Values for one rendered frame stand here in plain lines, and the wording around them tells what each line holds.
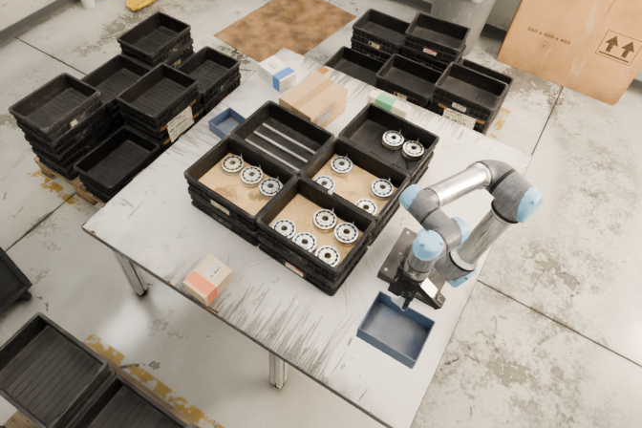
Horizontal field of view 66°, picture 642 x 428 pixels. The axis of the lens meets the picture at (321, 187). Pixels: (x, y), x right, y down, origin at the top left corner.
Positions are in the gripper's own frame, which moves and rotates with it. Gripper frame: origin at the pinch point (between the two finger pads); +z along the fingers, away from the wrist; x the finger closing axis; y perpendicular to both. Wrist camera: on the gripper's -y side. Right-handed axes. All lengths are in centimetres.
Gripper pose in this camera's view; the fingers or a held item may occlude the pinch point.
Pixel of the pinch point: (406, 308)
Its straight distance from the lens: 164.8
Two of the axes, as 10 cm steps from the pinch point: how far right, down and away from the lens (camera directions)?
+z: -1.1, 6.7, 7.3
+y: -8.4, -4.6, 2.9
